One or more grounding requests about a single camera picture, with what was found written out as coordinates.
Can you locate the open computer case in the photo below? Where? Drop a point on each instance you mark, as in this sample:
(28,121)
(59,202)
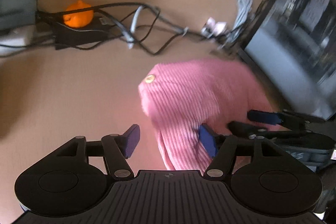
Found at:
(293,45)

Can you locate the black hub box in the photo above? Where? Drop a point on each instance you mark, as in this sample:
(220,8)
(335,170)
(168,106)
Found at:
(66,37)

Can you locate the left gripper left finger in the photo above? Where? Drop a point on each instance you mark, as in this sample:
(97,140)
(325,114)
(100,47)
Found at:
(117,149)

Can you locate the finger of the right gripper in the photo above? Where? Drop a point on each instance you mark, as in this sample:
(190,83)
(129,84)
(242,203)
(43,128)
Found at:
(284,118)
(244,130)

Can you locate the white connector cluster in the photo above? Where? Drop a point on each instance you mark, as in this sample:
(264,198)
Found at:
(214,29)

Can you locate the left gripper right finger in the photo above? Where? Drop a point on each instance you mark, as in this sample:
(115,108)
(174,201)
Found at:
(221,149)

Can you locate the pink ribbed knit garment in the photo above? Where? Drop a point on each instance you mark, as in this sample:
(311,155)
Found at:
(179,97)

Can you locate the orange round object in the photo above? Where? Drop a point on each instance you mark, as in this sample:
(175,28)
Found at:
(78,19)

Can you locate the white power adapter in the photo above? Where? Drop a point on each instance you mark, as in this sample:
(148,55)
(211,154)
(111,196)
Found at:
(17,39)

